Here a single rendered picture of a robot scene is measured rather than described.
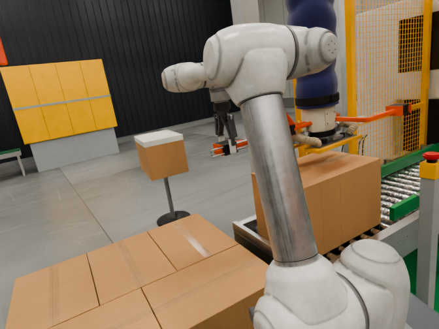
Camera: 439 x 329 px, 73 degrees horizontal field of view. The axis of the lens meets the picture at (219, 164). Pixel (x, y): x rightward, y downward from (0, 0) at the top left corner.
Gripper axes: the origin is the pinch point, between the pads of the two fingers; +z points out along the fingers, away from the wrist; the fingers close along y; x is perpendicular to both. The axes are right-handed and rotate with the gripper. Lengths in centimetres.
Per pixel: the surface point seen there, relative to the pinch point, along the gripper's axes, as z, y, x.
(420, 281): 81, -47, -73
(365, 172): 29, -18, -72
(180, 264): 65, 26, 25
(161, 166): 46, 170, -17
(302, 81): -22, 0, -49
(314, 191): 28.0, -18.0, -33.7
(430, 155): 15, -49, -73
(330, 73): -25, -8, -59
